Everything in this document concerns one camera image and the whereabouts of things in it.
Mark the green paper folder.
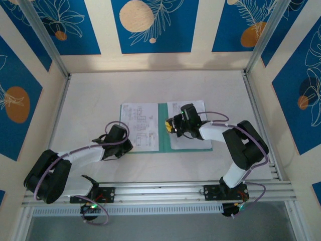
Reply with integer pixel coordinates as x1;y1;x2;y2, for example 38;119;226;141
119;101;213;153

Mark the aluminium frame post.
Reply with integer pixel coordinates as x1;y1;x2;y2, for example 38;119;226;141
242;0;294;76
19;0;71;79

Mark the white slotted cable duct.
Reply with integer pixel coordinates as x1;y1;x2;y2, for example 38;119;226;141
32;203;224;218

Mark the aluminium table side rail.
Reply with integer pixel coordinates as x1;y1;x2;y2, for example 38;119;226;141
242;70;285;181
45;74;72;154

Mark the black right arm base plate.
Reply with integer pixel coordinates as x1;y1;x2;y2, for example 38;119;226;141
203;184;249;202

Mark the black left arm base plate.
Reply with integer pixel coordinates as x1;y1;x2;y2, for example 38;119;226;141
69;187;116;204

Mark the white printed paper sheet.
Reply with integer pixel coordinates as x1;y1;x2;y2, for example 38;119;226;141
166;100;213;151

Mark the aluminium mounting rail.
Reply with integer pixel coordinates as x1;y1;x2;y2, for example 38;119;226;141
21;179;294;208

